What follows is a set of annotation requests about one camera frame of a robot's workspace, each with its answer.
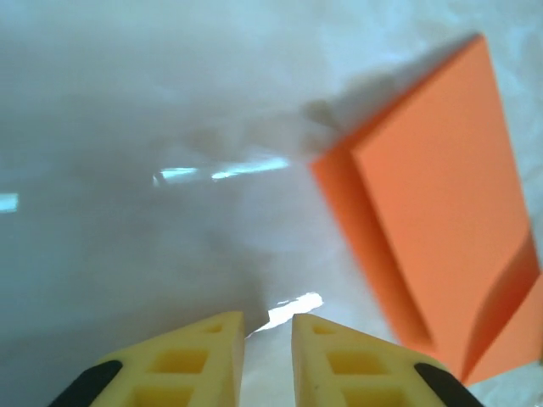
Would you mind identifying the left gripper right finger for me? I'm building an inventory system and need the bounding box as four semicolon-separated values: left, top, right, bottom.
291;313;484;407

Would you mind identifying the orange paper sheet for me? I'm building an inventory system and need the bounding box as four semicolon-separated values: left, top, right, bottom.
309;32;543;387

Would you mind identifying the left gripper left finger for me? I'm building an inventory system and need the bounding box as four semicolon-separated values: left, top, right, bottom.
50;311;246;407

